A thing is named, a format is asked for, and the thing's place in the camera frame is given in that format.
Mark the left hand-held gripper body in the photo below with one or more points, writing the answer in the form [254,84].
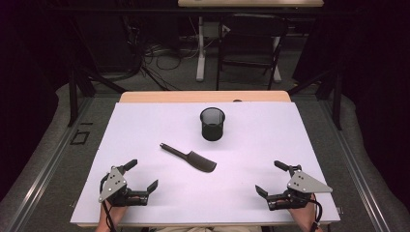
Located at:
[112,185]

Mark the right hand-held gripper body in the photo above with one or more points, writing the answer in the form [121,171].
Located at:
[304,184]

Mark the black plastic spatula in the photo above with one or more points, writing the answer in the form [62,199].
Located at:
[196,160]

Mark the black mesh pen cup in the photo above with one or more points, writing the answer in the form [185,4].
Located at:
[212,127]

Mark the person's left hand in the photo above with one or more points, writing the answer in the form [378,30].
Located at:
[113,212]

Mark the person's right hand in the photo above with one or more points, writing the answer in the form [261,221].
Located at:
[303,214]

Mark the white table mat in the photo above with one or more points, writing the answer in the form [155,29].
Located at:
[154,122]

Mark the black tape strip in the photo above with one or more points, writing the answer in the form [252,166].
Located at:
[86,123]

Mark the black metal stand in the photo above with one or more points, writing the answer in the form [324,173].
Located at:
[337,103]
[73,96]

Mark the beige desk with white legs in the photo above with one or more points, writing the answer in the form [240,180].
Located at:
[201,64]

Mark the black curtain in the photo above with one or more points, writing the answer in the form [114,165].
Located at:
[380,80]
[22,96]

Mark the dark cabinet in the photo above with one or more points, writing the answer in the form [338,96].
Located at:
[103,38]

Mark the black folding chair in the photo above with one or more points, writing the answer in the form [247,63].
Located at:
[251,35]

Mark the white box under desk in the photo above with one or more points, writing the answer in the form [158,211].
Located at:
[211,30]

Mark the aluminium floor rail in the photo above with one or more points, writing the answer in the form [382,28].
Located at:
[351,167]
[48,167]

